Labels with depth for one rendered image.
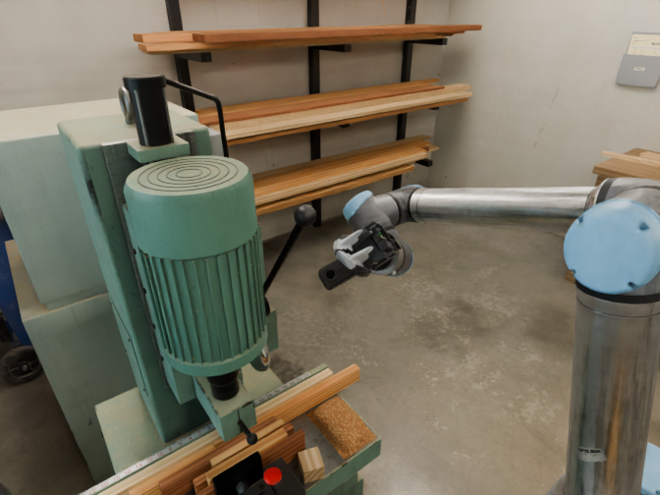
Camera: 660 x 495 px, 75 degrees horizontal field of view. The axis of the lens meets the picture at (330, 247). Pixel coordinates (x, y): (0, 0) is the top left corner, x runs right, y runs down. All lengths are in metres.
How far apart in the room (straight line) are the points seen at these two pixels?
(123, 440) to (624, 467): 1.03
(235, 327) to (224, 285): 0.08
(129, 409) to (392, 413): 1.31
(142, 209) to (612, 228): 0.61
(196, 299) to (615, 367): 0.61
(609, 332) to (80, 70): 2.71
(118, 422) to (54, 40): 2.11
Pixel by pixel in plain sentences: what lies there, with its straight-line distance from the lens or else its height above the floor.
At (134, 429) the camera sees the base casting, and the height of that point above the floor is 0.80.
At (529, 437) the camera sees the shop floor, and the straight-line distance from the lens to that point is 2.32.
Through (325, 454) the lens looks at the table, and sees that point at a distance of 0.98.
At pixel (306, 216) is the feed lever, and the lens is 0.64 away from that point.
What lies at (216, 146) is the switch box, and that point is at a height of 1.45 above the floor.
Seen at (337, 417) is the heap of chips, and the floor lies 0.94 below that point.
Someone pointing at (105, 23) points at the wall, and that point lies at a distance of 2.90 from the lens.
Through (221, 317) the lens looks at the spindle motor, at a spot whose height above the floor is 1.31.
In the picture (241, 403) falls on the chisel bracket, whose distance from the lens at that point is 0.86.
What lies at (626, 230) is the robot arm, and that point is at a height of 1.46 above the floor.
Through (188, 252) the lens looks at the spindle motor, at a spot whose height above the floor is 1.43.
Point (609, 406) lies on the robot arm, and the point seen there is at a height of 1.19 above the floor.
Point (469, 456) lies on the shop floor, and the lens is 2.16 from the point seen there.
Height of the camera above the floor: 1.71
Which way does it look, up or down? 29 degrees down
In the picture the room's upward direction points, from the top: straight up
